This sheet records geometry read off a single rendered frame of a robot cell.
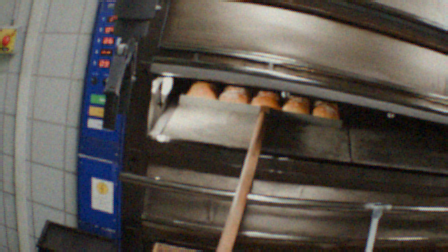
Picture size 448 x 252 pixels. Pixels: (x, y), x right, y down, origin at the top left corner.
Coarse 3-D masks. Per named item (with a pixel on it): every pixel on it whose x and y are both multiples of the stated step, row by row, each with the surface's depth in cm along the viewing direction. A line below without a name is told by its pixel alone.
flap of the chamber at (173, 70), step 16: (160, 64) 280; (224, 80) 279; (240, 80) 278; (256, 80) 278; (272, 80) 278; (320, 96) 277; (336, 96) 277; (352, 96) 277; (400, 112) 276; (416, 112) 275
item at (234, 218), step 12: (264, 120) 326; (264, 132) 316; (252, 144) 297; (252, 156) 284; (252, 168) 274; (240, 180) 263; (240, 192) 252; (240, 204) 243; (228, 216) 235; (240, 216) 236; (228, 228) 224; (228, 240) 215
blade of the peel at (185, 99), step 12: (192, 84) 376; (216, 84) 381; (180, 96) 347; (192, 96) 346; (252, 96) 370; (228, 108) 346; (240, 108) 346; (252, 108) 345; (300, 120) 345; (312, 120) 344; (324, 120) 344; (336, 120) 343
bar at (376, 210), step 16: (128, 176) 264; (144, 176) 264; (176, 192) 263; (192, 192) 262; (208, 192) 262; (224, 192) 262; (288, 208) 262; (304, 208) 261; (320, 208) 261; (336, 208) 260; (352, 208) 260; (368, 208) 260; (384, 208) 259; (400, 208) 259; (416, 208) 259; (432, 208) 258; (368, 240) 255
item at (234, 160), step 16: (160, 144) 299; (176, 144) 299; (192, 144) 300; (208, 144) 302; (208, 160) 299; (224, 160) 299; (240, 160) 298; (272, 160) 298; (288, 160) 297; (304, 160) 298; (320, 160) 300; (336, 160) 301; (336, 176) 297; (352, 176) 296; (368, 176) 296; (384, 176) 296; (400, 176) 295; (416, 176) 294; (432, 176) 294
